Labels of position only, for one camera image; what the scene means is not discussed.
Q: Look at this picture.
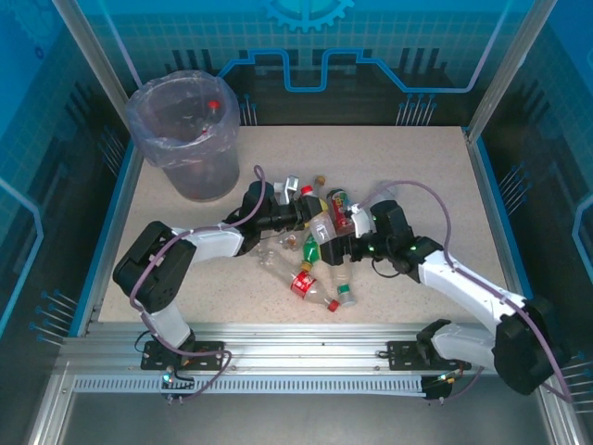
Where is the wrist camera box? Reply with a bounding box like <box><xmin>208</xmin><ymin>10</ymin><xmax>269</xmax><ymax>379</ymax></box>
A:
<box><xmin>347</xmin><ymin>206</ymin><xmax>374</xmax><ymax>238</ymax></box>
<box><xmin>273</xmin><ymin>174</ymin><xmax>302</xmax><ymax>204</ymax></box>

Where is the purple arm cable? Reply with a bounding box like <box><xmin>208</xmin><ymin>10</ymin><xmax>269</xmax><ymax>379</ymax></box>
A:
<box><xmin>129</xmin><ymin>165</ymin><xmax>268</xmax><ymax>400</ymax></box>
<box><xmin>359</xmin><ymin>180</ymin><xmax>575</xmax><ymax>404</ymax></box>

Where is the green plastic bottle yellow cap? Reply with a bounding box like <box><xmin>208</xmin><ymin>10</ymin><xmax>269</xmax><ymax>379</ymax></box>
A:
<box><xmin>299</xmin><ymin>234</ymin><xmax>323</xmax><ymax>273</ymax></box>

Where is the clear bottle with red cap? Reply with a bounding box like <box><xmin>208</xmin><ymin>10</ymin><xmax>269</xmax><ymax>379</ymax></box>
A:
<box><xmin>196</xmin><ymin>99</ymin><xmax>222</xmax><ymax>138</ymax></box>

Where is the silver wire mesh bin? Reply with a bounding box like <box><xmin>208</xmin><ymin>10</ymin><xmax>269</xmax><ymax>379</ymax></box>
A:
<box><xmin>124</xmin><ymin>69</ymin><xmax>242</xmax><ymax>203</ymax></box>

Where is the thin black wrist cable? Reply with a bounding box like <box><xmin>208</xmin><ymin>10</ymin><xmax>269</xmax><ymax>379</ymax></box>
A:
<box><xmin>370</xmin><ymin>257</ymin><xmax>409</xmax><ymax>279</ymax></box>

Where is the aluminium table side rail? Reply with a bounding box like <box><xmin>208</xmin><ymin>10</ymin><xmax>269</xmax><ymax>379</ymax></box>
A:
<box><xmin>462</xmin><ymin>127</ymin><xmax>548</xmax><ymax>337</ymax></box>
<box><xmin>76</xmin><ymin>138</ymin><xmax>145</xmax><ymax>337</ymax></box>

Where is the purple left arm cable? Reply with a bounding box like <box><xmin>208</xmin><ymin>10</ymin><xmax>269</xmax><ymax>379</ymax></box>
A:
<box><xmin>129</xmin><ymin>165</ymin><xmax>268</xmax><ymax>400</ymax></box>

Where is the aluminium frame post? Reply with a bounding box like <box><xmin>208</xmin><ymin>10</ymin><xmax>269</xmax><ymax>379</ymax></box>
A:
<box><xmin>465</xmin><ymin>0</ymin><xmax>560</xmax><ymax>145</ymax></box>
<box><xmin>50</xmin><ymin>0</ymin><xmax>143</xmax><ymax>106</ymax></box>

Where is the dark bottle yellow label red cap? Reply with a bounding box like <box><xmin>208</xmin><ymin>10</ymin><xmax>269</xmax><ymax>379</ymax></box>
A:
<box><xmin>298</xmin><ymin>184</ymin><xmax>331</xmax><ymax>220</ymax></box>

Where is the clear plastic bin liner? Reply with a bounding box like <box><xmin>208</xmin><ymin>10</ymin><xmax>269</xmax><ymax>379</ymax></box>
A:
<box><xmin>123</xmin><ymin>69</ymin><xmax>242</xmax><ymax>171</ymax></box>

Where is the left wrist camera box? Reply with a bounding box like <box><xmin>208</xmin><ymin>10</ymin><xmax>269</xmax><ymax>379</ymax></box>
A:
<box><xmin>273</xmin><ymin>174</ymin><xmax>302</xmax><ymax>204</ymax></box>

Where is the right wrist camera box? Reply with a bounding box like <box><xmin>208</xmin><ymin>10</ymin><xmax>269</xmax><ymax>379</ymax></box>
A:
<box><xmin>347</xmin><ymin>206</ymin><xmax>374</xmax><ymax>238</ymax></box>

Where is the bottle with red green label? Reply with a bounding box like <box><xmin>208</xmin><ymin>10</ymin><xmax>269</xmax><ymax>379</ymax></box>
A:
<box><xmin>326</xmin><ymin>187</ymin><xmax>358</xmax><ymax>235</ymax></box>

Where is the aluminium mounting rail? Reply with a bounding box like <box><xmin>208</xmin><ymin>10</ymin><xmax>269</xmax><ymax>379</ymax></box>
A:
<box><xmin>59</xmin><ymin>322</ymin><xmax>548</xmax><ymax>376</ymax></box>

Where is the white slotted cable duct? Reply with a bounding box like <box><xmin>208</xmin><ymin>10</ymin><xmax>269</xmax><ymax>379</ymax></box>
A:
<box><xmin>72</xmin><ymin>374</ymin><xmax>430</xmax><ymax>398</ymax></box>

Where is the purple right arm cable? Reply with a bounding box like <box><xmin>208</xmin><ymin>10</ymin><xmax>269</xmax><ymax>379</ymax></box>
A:
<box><xmin>359</xmin><ymin>180</ymin><xmax>575</xmax><ymax>404</ymax></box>

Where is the clear bottle green label white cap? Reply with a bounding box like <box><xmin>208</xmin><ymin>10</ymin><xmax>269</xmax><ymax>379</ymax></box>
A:
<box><xmin>327</xmin><ymin>261</ymin><xmax>359</xmax><ymax>310</ymax></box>

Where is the cola bottle red label red cap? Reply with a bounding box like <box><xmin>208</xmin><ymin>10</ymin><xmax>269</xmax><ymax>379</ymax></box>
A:
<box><xmin>271</xmin><ymin>259</ymin><xmax>342</xmax><ymax>314</ymax></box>

